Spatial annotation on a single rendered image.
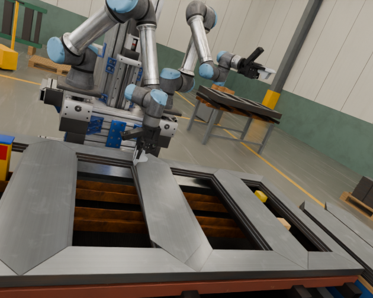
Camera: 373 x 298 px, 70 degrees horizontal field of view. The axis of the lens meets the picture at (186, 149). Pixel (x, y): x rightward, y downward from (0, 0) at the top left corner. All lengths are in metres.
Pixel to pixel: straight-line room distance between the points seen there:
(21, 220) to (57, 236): 0.11
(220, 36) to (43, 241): 11.92
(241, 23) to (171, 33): 3.19
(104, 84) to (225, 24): 10.91
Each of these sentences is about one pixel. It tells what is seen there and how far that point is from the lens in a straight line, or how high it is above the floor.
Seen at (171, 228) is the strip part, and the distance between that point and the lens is 0.95.
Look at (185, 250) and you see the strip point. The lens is 0.89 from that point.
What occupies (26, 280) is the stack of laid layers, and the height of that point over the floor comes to 0.83.
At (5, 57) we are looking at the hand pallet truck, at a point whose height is 0.24.
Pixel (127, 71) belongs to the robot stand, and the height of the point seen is 1.18.
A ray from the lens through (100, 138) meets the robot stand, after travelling 1.67.
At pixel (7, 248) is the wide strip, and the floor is 0.85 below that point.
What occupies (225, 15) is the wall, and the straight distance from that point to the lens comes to 12.42.
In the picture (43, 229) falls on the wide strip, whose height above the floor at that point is 0.85.
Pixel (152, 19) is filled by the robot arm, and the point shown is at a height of 1.48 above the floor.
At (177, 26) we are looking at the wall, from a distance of 11.55.
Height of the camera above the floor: 1.40
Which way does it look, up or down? 19 degrees down
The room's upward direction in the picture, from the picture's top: 20 degrees clockwise
